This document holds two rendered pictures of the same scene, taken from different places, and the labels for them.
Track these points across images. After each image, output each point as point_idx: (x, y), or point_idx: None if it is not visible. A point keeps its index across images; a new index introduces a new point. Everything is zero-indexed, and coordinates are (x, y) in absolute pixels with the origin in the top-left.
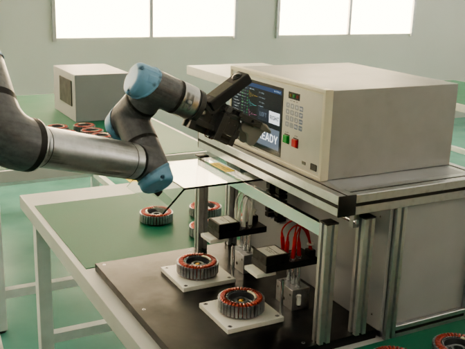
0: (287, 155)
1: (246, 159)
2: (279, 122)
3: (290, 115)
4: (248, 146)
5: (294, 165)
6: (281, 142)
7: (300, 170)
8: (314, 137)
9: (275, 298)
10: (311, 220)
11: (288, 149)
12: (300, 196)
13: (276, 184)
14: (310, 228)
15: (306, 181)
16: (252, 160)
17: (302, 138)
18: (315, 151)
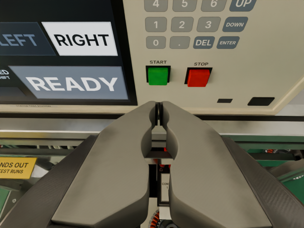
0: (163, 99)
1: (49, 136)
2: (114, 47)
3: (173, 16)
4: (13, 108)
5: (188, 108)
6: (137, 83)
7: (213, 111)
8: (296, 51)
9: (155, 180)
10: (269, 161)
11: (168, 91)
12: (241, 147)
13: (164, 146)
14: (262, 165)
15: (269, 134)
16: (69, 135)
17: (230, 62)
18: (284, 77)
